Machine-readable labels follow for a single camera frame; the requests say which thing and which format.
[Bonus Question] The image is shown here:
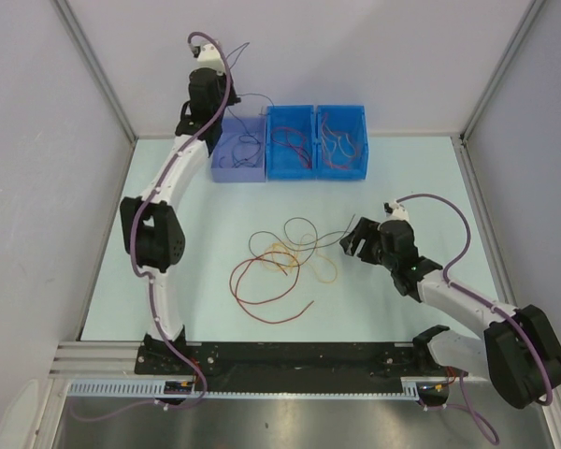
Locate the dark blue wire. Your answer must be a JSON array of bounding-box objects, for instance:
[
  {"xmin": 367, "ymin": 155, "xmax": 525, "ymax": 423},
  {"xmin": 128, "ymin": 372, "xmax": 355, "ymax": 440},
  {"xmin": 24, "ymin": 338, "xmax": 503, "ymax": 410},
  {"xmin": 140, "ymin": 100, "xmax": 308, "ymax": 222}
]
[{"xmin": 223, "ymin": 41, "xmax": 275, "ymax": 168}]

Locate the orange wire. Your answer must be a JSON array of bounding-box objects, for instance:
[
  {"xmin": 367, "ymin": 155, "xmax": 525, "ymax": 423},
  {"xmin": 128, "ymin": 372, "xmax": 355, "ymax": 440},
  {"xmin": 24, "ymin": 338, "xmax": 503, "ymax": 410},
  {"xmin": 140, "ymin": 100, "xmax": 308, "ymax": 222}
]
[{"xmin": 260, "ymin": 240, "xmax": 338, "ymax": 285}]

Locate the dark red long wire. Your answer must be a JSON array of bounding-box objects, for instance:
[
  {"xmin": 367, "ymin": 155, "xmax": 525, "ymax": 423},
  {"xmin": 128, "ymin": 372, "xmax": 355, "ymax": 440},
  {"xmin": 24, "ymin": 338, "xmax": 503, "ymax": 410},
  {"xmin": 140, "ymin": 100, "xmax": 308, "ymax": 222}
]
[{"xmin": 229, "ymin": 251, "xmax": 315, "ymax": 326}]

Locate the yellow wire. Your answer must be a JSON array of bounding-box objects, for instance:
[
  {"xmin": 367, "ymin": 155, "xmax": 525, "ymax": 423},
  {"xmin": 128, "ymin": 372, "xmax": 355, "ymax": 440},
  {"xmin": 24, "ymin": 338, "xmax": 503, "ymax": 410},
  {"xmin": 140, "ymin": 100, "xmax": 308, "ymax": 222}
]
[{"xmin": 320, "ymin": 121, "xmax": 360, "ymax": 160}]

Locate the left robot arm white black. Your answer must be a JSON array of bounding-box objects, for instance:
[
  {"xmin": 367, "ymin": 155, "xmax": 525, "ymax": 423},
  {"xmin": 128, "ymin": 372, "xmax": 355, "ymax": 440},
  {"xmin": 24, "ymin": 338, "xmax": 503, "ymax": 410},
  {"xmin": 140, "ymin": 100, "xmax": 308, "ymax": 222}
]
[{"xmin": 120, "ymin": 68, "xmax": 238, "ymax": 374}]

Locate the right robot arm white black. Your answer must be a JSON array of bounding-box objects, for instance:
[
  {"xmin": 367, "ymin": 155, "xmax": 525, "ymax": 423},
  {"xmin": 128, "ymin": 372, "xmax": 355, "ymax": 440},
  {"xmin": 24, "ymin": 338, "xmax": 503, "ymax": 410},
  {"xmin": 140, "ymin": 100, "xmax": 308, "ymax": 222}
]
[{"xmin": 339, "ymin": 218, "xmax": 561, "ymax": 409}]

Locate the lavender plastic bin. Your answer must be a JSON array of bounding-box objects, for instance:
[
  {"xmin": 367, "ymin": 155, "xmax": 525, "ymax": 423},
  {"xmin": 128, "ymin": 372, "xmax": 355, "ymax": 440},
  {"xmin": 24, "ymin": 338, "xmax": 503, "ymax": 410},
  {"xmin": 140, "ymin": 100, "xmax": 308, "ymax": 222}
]
[{"xmin": 210, "ymin": 116, "xmax": 266, "ymax": 183}]

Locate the blue bin middle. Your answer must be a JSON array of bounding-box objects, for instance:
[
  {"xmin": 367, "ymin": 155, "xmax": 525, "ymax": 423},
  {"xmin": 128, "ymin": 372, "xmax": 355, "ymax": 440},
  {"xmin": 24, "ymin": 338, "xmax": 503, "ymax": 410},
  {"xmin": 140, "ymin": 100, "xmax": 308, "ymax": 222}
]
[{"xmin": 266, "ymin": 105, "xmax": 318, "ymax": 181}]

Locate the blue bin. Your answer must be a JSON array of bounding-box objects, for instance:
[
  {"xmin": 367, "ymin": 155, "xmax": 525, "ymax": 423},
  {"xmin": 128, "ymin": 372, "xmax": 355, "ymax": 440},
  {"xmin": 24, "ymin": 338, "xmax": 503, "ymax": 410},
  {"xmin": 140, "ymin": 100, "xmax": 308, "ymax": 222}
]
[
  {"xmin": 266, "ymin": 105, "xmax": 318, "ymax": 181},
  {"xmin": 316, "ymin": 105, "xmax": 369, "ymax": 181}
]

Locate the blue bin right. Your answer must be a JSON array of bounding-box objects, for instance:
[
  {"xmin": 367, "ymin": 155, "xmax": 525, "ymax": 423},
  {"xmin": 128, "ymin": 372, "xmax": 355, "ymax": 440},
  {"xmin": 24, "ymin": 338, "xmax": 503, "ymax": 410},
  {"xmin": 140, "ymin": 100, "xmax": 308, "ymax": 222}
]
[{"xmin": 316, "ymin": 105, "xmax": 369, "ymax": 181}]

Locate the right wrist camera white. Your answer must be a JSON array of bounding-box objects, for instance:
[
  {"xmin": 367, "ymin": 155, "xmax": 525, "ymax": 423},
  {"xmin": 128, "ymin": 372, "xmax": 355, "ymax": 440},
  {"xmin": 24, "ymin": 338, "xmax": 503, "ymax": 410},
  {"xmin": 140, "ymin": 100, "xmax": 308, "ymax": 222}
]
[{"xmin": 383, "ymin": 201, "xmax": 410, "ymax": 222}]

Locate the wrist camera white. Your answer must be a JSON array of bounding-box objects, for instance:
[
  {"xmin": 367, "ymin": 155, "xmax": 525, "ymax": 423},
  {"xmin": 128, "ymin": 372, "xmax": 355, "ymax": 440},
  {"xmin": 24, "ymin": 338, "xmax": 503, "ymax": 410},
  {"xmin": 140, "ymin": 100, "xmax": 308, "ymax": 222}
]
[
  {"xmin": 192, "ymin": 42, "xmax": 226, "ymax": 74},
  {"xmin": 383, "ymin": 201, "xmax": 410, "ymax": 222}
]

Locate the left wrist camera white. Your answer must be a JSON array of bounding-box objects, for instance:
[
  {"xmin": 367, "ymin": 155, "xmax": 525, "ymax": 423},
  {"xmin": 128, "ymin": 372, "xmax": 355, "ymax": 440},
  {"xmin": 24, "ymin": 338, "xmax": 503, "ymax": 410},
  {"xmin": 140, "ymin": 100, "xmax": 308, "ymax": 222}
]
[{"xmin": 192, "ymin": 42, "xmax": 226, "ymax": 74}]

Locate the right aluminium table rail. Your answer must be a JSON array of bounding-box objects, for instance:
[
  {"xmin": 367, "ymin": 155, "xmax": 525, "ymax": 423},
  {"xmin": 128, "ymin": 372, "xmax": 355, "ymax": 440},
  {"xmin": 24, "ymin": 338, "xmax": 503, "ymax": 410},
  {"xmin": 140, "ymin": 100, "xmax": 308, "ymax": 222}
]
[{"xmin": 451, "ymin": 136, "xmax": 519, "ymax": 306}]

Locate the white slotted cable duct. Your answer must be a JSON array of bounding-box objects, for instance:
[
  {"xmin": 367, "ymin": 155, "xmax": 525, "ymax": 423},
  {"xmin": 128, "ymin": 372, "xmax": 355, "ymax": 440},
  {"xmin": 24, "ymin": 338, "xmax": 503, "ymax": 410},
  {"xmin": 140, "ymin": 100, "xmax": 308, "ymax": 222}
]
[{"xmin": 67, "ymin": 377, "xmax": 424, "ymax": 401}]

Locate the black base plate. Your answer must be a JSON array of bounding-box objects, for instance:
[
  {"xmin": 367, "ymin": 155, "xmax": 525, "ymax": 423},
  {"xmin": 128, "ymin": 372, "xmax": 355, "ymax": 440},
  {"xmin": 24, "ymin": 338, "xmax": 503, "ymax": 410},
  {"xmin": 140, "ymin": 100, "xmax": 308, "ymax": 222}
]
[{"xmin": 135, "ymin": 340, "xmax": 454, "ymax": 394}]

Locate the left aluminium frame post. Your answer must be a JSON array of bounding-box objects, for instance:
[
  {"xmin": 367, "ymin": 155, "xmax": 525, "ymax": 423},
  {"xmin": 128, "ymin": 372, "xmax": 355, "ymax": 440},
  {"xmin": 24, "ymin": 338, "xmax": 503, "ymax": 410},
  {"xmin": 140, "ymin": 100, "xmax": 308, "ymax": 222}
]
[{"xmin": 50, "ymin": 0, "xmax": 137, "ymax": 145}]

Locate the aluminium frame post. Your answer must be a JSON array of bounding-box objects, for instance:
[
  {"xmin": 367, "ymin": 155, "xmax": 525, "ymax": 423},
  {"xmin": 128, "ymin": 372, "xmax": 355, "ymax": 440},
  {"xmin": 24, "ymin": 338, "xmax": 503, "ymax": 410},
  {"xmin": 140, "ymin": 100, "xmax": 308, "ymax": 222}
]
[
  {"xmin": 50, "ymin": 0, "xmax": 137, "ymax": 145},
  {"xmin": 459, "ymin": 0, "xmax": 548, "ymax": 144}
]

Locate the right aluminium frame post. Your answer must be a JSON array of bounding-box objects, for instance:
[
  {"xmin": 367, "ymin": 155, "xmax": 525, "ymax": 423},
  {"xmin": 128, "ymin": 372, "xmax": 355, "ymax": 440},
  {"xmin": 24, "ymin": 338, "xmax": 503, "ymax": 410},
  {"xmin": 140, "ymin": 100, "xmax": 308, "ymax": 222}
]
[{"xmin": 459, "ymin": 0, "xmax": 548, "ymax": 144}]

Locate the front aluminium rail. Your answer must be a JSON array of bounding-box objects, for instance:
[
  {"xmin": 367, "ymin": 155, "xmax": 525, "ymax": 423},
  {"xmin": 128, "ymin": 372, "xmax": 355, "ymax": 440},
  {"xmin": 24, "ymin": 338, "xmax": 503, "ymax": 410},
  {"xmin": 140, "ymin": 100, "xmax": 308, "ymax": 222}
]
[{"xmin": 50, "ymin": 341, "xmax": 140, "ymax": 379}]

